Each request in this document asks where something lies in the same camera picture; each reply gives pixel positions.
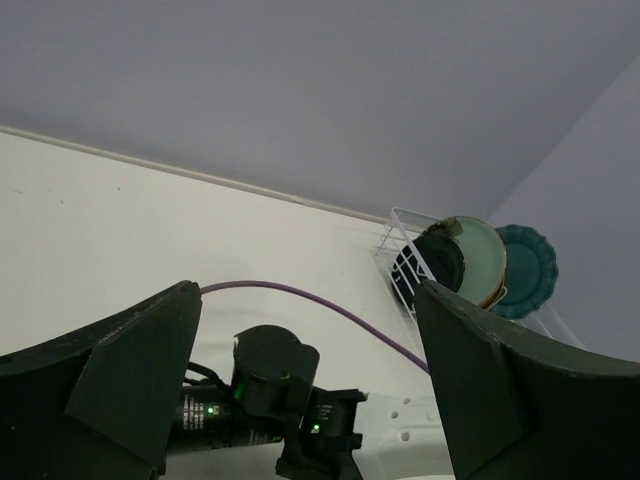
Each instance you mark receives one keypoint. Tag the beige ink-painted plate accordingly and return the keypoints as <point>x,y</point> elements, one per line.
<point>497,295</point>

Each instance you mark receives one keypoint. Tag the white wire dish rack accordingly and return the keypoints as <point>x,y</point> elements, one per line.
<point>396,246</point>

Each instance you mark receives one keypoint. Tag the black plate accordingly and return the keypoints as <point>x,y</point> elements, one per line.
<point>442,256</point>

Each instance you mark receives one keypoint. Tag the teal scalloped plate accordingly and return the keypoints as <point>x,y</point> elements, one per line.
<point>531,272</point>

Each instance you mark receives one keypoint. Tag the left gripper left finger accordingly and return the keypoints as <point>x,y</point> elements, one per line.
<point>98,402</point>

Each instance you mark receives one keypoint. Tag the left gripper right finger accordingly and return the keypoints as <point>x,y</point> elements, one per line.
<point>515,404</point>

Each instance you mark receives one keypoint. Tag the light blue floral plate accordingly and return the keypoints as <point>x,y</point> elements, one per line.
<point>483,250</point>

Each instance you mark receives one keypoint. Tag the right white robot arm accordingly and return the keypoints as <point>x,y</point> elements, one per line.
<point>325,434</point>

